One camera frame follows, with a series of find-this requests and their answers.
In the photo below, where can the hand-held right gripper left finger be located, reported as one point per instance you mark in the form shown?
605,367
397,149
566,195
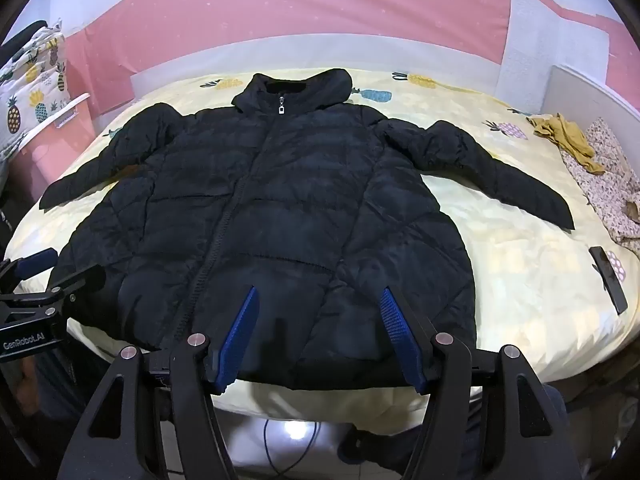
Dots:
235,340

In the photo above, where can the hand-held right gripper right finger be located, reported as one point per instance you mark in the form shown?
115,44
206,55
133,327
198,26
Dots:
400,340

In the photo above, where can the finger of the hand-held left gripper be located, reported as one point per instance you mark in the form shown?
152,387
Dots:
75,282
37,261

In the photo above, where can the black puffer jacket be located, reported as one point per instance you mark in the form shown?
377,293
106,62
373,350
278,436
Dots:
280,200

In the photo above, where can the yellow pineapple print bed sheet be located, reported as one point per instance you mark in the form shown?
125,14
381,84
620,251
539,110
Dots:
520,270

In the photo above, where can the white pineapple print quilt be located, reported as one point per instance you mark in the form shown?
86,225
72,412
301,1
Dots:
35,80

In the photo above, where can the black phone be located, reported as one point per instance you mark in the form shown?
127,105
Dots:
607,280

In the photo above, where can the black curved object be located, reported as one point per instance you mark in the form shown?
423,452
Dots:
25,35

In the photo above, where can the floral patterned cloth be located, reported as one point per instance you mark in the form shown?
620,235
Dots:
607,180

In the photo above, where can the mustard yellow garment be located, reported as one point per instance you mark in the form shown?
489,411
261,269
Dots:
565,135

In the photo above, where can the white bed side panel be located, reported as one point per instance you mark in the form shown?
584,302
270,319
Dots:
320,57

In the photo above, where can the white bed headboard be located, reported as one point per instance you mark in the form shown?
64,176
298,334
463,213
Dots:
580,95

